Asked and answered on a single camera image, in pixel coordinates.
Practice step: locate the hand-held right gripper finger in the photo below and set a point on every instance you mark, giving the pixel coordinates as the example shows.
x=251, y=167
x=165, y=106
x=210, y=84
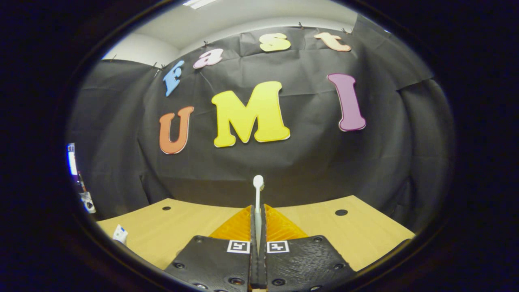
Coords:
x=254, y=271
x=262, y=271

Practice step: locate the pale green toothbrush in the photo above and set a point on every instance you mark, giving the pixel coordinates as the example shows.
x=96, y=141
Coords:
x=258, y=182

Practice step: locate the white toothpaste tube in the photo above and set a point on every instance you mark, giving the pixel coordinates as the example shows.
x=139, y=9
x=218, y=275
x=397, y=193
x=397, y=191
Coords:
x=120, y=234

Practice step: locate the black backdrop cloth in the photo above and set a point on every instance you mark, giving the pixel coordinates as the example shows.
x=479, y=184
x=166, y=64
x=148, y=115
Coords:
x=304, y=162

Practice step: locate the white grey device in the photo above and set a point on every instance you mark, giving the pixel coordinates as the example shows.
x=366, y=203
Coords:
x=88, y=202

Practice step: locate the bright monitor screen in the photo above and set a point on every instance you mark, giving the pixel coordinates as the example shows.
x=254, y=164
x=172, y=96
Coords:
x=71, y=160

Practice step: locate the ceiling light panel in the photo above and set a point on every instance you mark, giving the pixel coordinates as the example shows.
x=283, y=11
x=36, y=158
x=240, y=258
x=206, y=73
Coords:
x=198, y=3

